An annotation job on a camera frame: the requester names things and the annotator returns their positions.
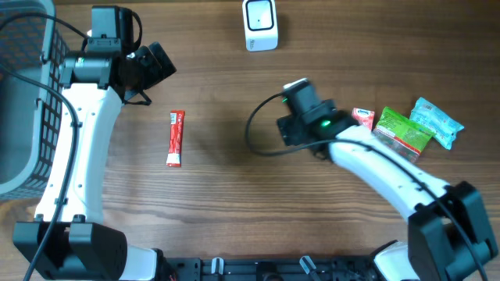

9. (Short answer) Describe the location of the green snack bag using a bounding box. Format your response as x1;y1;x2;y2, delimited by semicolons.
372;107;435;163

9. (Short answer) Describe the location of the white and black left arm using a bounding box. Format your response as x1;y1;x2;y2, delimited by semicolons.
12;5;176;280

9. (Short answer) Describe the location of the dark grey plastic basket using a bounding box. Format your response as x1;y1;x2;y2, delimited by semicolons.
1;0;69;200

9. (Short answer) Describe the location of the white barcode scanner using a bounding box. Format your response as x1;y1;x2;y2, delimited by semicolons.
241;0;279;52

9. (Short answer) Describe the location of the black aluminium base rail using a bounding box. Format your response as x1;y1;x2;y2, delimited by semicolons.
160;255;384;281

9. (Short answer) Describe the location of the red white box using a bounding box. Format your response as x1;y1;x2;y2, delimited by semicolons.
166;110;185;168

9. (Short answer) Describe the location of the orange tissue pack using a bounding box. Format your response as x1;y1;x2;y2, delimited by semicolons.
352;108;375;130

